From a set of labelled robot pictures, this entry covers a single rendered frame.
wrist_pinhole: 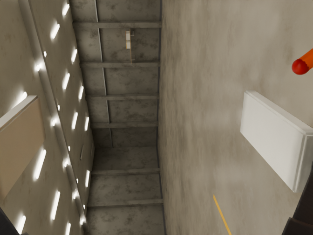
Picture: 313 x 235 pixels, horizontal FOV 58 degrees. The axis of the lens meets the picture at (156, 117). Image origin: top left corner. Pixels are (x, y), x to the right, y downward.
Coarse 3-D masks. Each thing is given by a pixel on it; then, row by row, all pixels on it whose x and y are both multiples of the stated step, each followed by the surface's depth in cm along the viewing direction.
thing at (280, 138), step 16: (256, 96) 17; (256, 112) 16; (272, 112) 14; (288, 112) 14; (240, 128) 19; (256, 128) 16; (272, 128) 14; (288, 128) 13; (304, 128) 12; (256, 144) 17; (272, 144) 15; (288, 144) 13; (304, 144) 12; (272, 160) 15; (288, 160) 13; (304, 160) 12; (288, 176) 13; (304, 176) 12
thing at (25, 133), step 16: (32, 96) 17; (16, 112) 14; (32, 112) 16; (0, 128) 12; (16, 128) 14; (32, 128) 16; (0, 144) 12; (16, 144) 14; (32, 144) 16; (0, 160) 12; (16, 160) 14; (0, 176) 12; (16, 176) 14; (0, 192) 12
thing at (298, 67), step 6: (312, 48) 39; (306, 54) 39; (312, 54) 39; (300, 60) 39; (306, 60) 39; (312, 60) 39; (294, 66) 40; (300, 66) 39; (306, 66) 39; (312, 66) 39; (294, 72) 40; (300, 72) 39; (306, 72) 39
